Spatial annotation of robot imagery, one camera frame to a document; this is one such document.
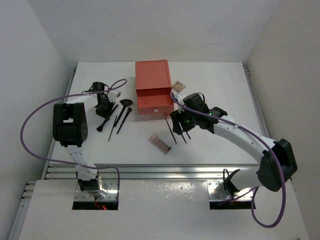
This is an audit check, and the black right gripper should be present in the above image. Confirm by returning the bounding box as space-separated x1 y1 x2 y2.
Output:
170 106 198 135

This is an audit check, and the thin black liner brush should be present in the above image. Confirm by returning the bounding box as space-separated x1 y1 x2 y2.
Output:
108 115 118 142

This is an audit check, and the black angled powder brush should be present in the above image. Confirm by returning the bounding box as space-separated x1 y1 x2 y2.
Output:
96 104 118 132

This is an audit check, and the black fan brush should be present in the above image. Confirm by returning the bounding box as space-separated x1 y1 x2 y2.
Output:
114 99 133 127

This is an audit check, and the black round blush brush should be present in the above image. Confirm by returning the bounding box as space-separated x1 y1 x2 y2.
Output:
116 107 132 135

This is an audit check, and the orange drawer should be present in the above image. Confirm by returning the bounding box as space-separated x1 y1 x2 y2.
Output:
136 87 174 115

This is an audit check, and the long clear eyeshadow palette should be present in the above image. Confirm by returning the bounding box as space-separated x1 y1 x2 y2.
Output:
148 133 172 155

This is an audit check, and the orange drawer organizer box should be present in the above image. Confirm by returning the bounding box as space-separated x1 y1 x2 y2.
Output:
135 59 175 116

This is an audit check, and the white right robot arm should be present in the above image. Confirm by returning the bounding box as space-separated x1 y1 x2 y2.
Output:
170 93 298 197

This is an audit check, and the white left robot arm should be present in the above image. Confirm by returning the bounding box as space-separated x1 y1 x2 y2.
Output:
52 82 121 199

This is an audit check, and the small colourful palette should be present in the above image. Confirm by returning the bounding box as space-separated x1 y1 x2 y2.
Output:
172 81 186 93

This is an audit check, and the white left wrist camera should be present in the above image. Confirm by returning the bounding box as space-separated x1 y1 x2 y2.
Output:
108 90 121 102

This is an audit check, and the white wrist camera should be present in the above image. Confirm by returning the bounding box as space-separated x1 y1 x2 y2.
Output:
108 90 121 102
174 92 187 102

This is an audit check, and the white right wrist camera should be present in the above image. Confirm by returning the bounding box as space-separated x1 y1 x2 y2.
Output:
174 92 187 102

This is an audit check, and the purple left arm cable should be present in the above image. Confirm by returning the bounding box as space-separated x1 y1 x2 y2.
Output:
20 79 128 198

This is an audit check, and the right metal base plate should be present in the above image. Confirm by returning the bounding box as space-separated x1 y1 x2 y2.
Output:
207 179 254 202

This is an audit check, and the metal base plate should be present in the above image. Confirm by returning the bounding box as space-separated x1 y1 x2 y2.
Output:
73 179 119 202
207 179 254 202

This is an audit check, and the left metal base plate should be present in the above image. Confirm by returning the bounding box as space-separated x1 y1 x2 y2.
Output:
73 179 119 202

